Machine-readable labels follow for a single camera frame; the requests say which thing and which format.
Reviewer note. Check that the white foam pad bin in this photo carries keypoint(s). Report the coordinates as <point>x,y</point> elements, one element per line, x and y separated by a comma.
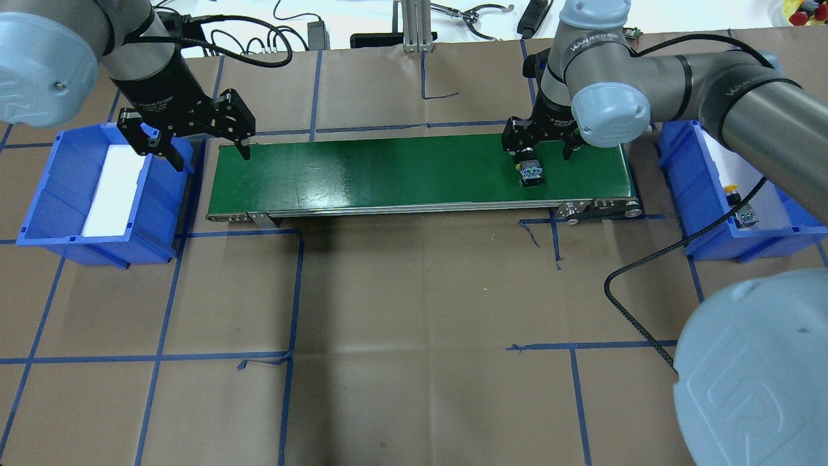
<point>115,193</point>
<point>768,210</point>

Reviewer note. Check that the black power adapter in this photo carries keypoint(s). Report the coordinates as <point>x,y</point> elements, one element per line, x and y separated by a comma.
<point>318,36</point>

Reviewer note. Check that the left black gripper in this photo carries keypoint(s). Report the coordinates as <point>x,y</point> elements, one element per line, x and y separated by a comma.
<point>160,89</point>

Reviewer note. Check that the red push button switch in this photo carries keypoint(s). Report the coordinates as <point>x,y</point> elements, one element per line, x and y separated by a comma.
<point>529,168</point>

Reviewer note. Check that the yellow push button switch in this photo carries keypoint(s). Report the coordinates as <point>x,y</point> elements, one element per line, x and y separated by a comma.
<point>745,216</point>

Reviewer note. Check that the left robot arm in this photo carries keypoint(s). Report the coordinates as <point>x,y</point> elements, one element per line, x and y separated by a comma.
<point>52,53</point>

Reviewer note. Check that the blue storage bin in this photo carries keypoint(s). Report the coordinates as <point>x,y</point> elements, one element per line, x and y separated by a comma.
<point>700,200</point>
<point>64,195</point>

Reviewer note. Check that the right blue storage bin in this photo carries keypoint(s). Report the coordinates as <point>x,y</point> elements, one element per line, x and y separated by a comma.
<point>700,200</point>

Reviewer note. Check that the white foam pad right bin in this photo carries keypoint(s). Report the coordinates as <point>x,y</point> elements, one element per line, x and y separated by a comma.
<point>768,210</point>

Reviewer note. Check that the brown paper table cover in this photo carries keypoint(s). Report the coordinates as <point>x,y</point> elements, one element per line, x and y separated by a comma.
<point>451,338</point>

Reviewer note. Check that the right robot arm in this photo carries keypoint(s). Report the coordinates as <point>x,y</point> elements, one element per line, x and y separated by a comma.
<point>751,359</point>

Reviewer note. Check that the white foam pad left bin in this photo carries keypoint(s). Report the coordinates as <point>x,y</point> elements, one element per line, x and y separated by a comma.
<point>115,193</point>

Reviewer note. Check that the green conveyor belt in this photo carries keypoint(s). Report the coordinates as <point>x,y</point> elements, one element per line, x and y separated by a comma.
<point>450,173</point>

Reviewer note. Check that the yellow tray of buttons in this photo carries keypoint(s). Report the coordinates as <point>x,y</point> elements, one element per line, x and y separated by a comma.
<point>801,13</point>

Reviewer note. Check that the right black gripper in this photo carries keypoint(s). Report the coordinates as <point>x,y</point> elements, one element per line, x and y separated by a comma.
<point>554,116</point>

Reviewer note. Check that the aluminium frame post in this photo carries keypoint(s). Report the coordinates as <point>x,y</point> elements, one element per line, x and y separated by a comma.
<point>416,25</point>

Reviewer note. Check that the left blue storage bin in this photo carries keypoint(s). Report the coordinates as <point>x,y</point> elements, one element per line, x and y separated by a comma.
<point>64,195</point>

